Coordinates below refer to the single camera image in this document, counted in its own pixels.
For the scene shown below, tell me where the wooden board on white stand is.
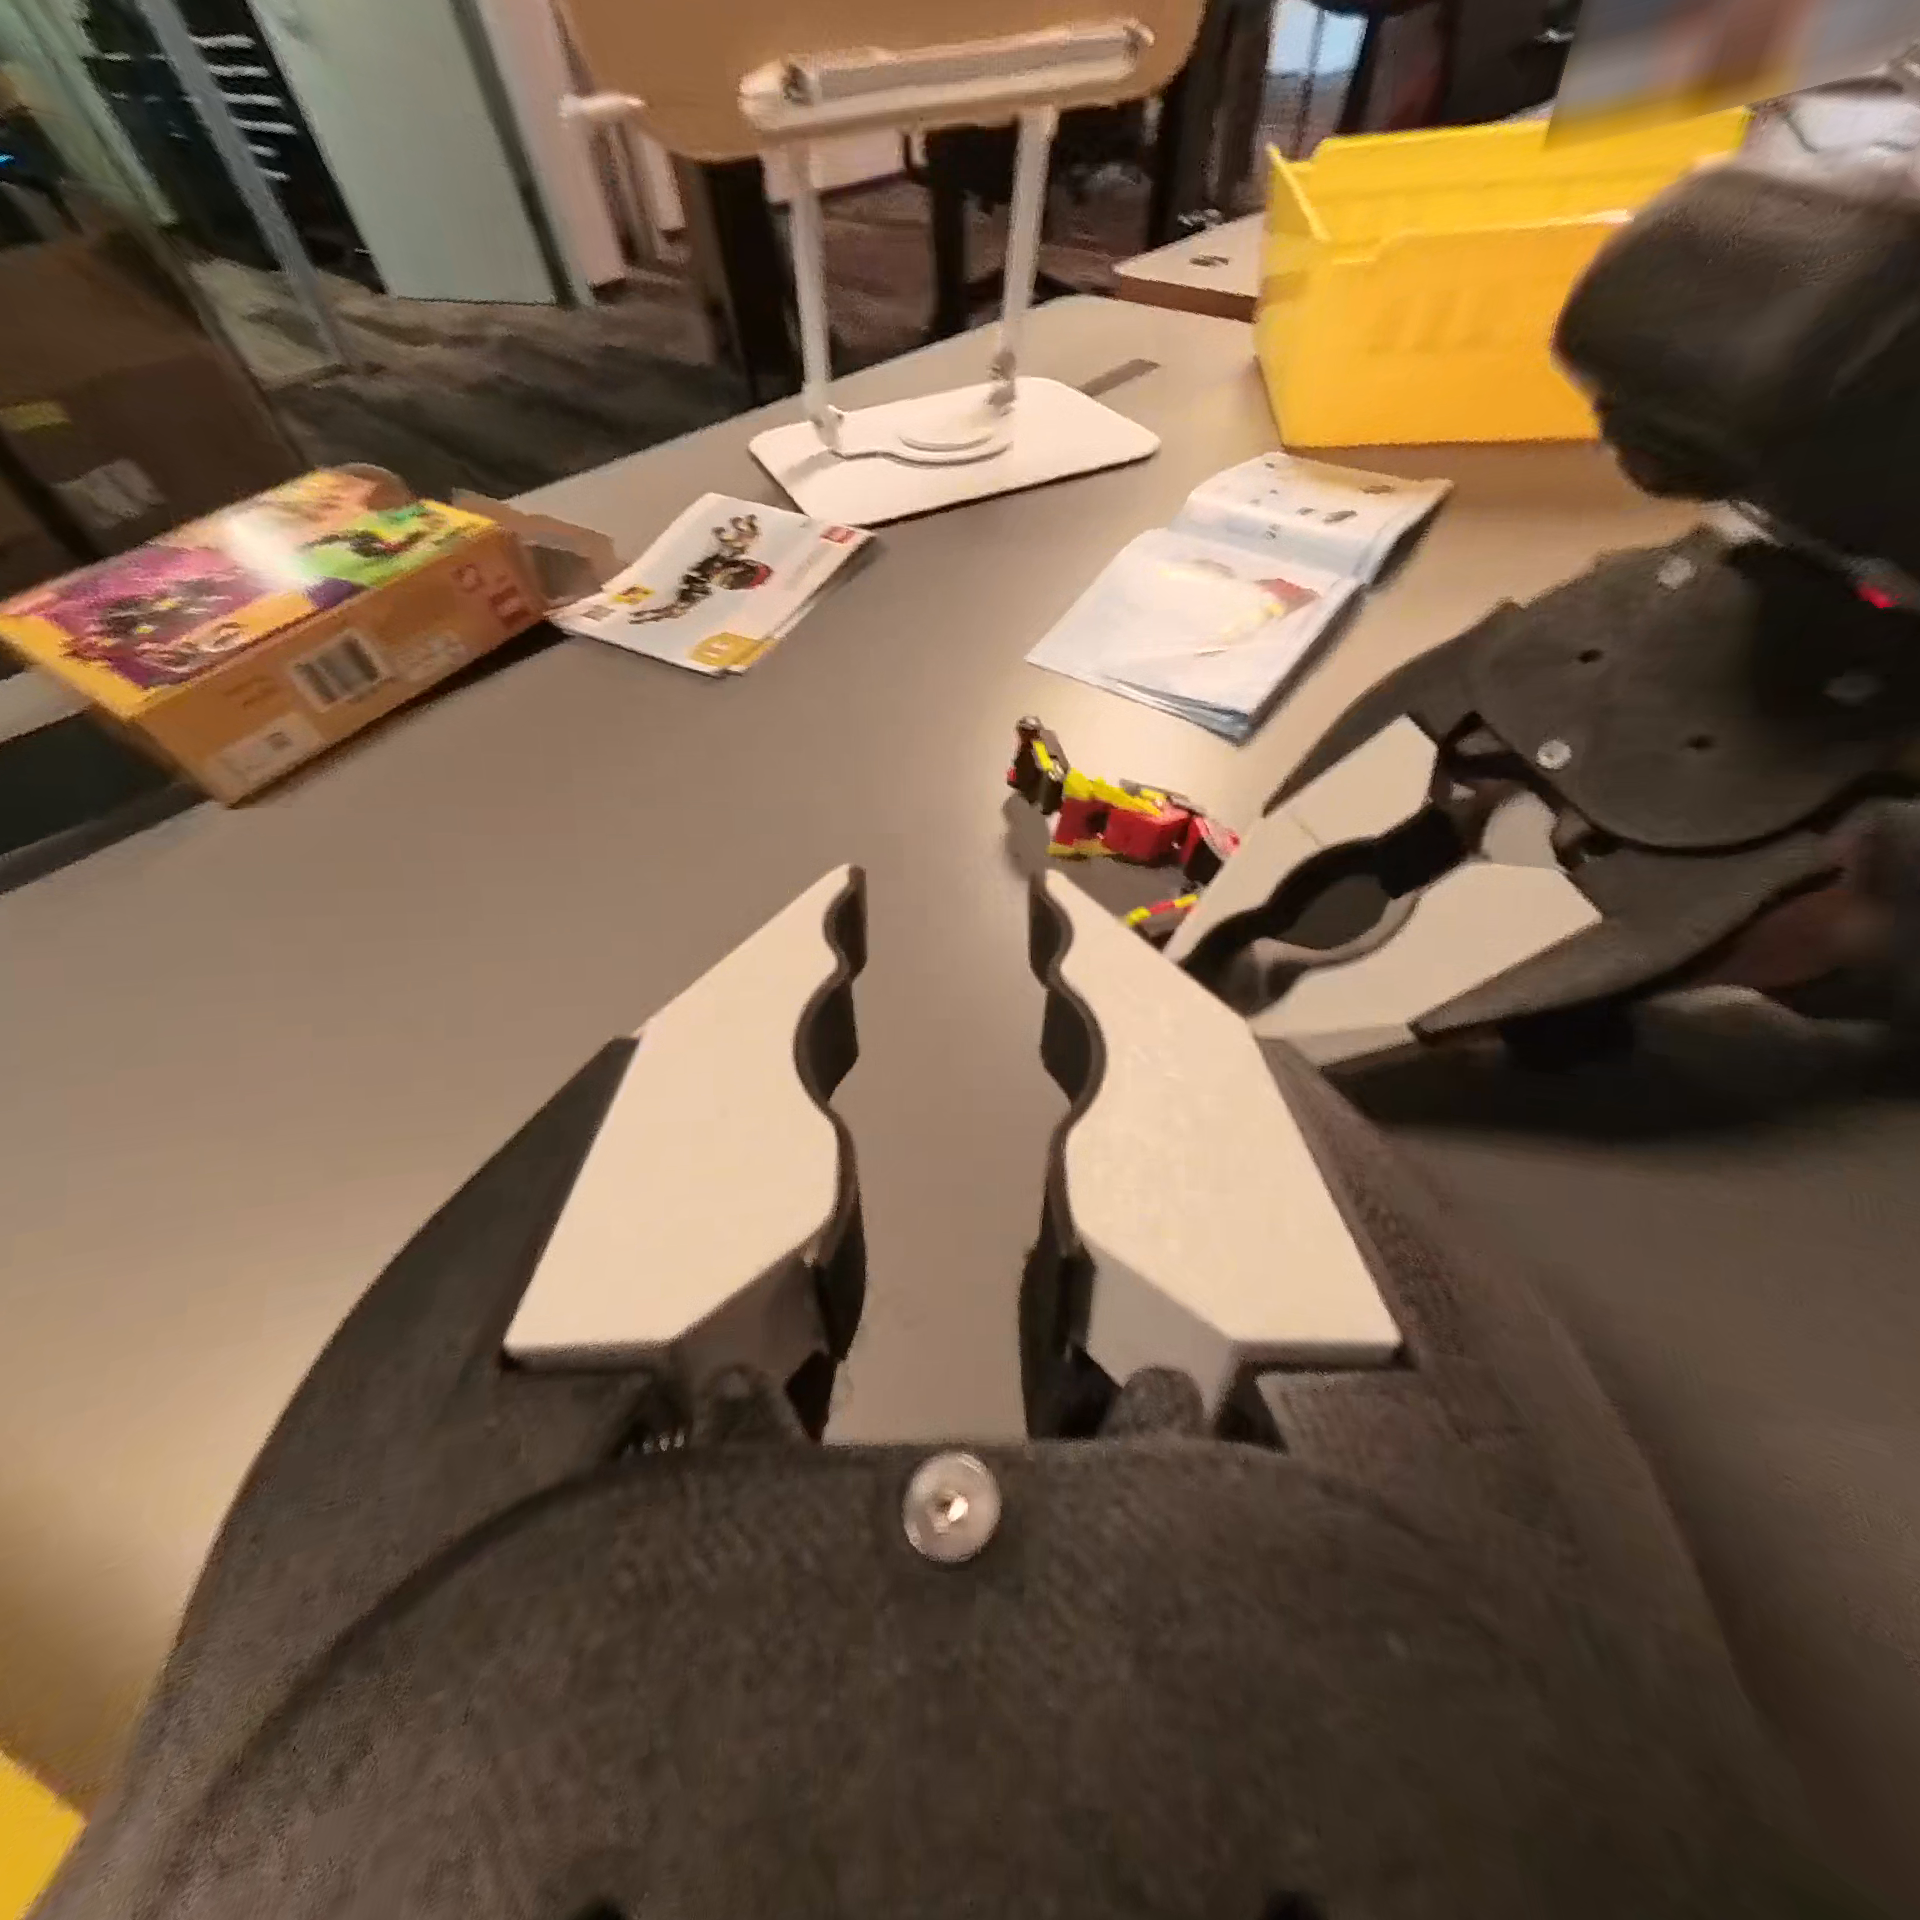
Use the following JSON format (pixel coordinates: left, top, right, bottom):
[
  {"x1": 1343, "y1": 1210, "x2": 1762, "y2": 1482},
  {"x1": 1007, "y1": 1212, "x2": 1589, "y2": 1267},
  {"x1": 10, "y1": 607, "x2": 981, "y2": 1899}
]
[{"x1": 555, "y1": 0, "x2": 1211, "y2": 530}]

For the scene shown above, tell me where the black red yellow lego model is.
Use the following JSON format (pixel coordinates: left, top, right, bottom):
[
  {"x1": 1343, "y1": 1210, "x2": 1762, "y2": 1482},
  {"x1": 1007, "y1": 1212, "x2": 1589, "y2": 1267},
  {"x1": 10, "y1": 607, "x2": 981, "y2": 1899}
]
[{"x1": 1006, "y1": 716, "x2": 1247, "y2": 935}]

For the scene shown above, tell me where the yellow object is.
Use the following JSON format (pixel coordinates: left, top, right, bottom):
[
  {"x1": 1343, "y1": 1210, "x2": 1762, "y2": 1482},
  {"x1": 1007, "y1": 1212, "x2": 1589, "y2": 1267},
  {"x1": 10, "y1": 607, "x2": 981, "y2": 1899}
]
[{"x1": 0, "y1": 1747, "x2": 87, "y2": 1920}]

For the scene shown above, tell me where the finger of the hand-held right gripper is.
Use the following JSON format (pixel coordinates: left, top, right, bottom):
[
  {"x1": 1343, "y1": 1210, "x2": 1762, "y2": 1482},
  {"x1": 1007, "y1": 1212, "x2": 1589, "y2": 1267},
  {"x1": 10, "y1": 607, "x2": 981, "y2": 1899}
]
[
  {"x1": 1247, "y1": 795, "x2": 1606, "y2": 1073},
  {"x1": 1163, "y1": 721, "x2": 1445, "y2": 972}
]

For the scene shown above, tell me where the open instruction booklet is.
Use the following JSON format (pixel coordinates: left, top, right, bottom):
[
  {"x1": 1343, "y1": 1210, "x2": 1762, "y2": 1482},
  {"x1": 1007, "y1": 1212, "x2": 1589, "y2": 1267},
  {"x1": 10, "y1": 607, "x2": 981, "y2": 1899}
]
[{"x1": 1027, "y1": 451, "x2": 1456, "y2": 746}]

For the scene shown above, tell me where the closed instruction booklet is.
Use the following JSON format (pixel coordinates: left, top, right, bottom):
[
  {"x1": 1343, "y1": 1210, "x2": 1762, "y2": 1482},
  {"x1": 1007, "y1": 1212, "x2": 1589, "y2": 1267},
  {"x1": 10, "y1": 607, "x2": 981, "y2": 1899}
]
[{"x1": 547, "y1": 490, "x2": 876, "y2": 679}]

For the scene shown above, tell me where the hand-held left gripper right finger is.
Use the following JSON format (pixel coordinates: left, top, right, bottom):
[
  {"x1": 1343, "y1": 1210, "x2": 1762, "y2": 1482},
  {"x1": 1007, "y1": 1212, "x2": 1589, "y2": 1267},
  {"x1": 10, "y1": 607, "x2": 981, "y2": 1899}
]
[{"x1": 1024, "y1": 874, "x2": 1403, "y2": 1426}]

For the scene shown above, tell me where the yellow plastic bin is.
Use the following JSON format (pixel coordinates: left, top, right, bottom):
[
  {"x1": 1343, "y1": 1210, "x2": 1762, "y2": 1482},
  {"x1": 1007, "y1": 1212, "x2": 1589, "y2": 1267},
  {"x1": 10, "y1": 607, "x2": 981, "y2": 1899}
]
[{"x1": 1254, "y1": 104, "x2": 1756, "y2": 454}]

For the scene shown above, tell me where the orange cardboard lego box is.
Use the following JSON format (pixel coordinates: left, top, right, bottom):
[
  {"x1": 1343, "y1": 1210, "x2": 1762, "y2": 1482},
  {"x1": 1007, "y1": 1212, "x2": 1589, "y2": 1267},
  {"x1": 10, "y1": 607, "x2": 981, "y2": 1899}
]
[{"x1": 0, "y1": 464, "x2": 618, "y2": 810}]

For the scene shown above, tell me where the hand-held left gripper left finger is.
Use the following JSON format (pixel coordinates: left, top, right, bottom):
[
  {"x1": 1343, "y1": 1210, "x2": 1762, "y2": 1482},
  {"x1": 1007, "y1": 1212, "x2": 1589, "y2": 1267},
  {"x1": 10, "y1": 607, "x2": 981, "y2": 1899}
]
[{"x1": 503, "y1": 865, "x2": 870, "y2": 1432}]

